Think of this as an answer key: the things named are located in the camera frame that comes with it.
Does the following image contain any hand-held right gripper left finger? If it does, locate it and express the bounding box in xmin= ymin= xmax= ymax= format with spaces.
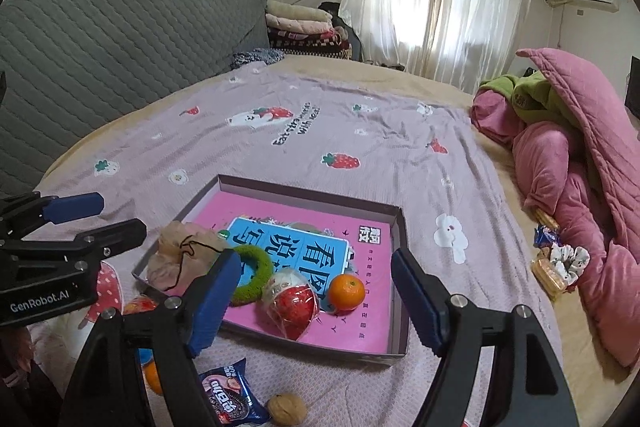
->
xmin=57 ymin=248 xmax=243 ymax=427

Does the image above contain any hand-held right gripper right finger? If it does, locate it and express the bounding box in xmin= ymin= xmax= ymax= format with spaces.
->
xmin=391 ymin=247 xmax=581 ymax=427

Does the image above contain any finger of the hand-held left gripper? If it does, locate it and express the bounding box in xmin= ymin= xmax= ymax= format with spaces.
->
xmin=0 ymin=192 xmax=105 ymax=242
xmin=0 ymin=218 xmax=148 ymax=264

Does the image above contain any green fuzzy hair ring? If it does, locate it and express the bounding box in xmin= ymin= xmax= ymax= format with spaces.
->
xmin=227 ymin=244 xmax=273 ymax=308

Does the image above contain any beige drawstring pouch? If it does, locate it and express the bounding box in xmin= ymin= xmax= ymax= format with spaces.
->
xmin=145 ymin=221 xmax=231 ymax=293

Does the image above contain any orange mandarin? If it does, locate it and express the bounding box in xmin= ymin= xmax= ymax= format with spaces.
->
xmin=327 ymin=273 xmax=366 ymax=313
xmin=142 ymin=359 xmax=166 ymax=397

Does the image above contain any red apple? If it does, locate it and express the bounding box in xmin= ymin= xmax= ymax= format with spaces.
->
xmin=261 ymin=269 xmax=321 ymax=342

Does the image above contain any blue cookie packet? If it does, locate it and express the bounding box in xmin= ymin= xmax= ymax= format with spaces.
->
xmin=198 ymin=357 xmax=271 ymax=427

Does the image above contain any shallow grey cardboard box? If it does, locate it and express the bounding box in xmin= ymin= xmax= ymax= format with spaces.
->
xmin=131 ymin=173 xmax=412 ymax=367

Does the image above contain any pink book with blue label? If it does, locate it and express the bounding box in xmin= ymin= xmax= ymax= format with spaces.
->
xmin=192 ymin=191 xmax=396 ymax=355

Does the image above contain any walnut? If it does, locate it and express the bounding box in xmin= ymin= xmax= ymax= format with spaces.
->
xmin=265 ymin=393 xmax=308 ymax=426

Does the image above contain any yellow biscuit packet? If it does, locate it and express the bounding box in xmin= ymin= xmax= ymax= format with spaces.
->
xmin=530 ymin=257 xmax=568 ymax=300

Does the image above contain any blue candy wrapper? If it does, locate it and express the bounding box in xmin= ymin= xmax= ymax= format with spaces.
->
xmin=532 ymin=224 xmax=561 ymax=249

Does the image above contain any orange snack packet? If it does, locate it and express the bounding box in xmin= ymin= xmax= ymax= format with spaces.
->
xmin=532 ymin=207 xmax=561 ymax=230

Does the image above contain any grey quilted headboard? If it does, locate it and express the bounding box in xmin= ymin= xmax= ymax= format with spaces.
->
xmin=0 ymin=0 xmax=271 ymax=198

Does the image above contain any white floral scrunchie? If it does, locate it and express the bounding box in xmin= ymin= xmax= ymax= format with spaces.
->
xmin=547 ymin=244 xmax=591 ymax=290

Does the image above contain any strawberry print blanket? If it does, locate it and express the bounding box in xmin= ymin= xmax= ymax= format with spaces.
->
xmin=27 ymin=67 xmax=566 ymax=427

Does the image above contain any pink quilt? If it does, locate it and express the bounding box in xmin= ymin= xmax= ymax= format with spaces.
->
xmin=471 ymin=48 xmax=640 ymax=368

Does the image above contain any dark blue knit cloth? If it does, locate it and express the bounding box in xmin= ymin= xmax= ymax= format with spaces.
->
xmin=230 ymin=48 xmax=286 ymax=70

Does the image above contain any green blanket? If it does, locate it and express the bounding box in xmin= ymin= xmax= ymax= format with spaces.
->
xmin=479 ymin=69 xmax=583 ymax=125

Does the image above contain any dark patterned folded blanket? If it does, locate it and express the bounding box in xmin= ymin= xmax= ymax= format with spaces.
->
xmin=269 ymin=29 xmax=351 ymax=58

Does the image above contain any black cloth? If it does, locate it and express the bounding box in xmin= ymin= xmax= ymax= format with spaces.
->
xmin=318 ymin=2 xmax=366 ymax=60

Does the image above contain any pink folded blanket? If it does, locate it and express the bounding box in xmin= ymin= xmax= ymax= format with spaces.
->
xmin=267 ymin=18 xmax=333 ymax=36

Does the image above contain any cream folded blanket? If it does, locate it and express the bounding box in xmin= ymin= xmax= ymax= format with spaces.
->
xmin=265 ymin=1 xmax=333 ymax=24

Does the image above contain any black television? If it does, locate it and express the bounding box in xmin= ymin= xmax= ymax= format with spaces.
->
xmin=627 ymin=56 xmax=640 ymax=112

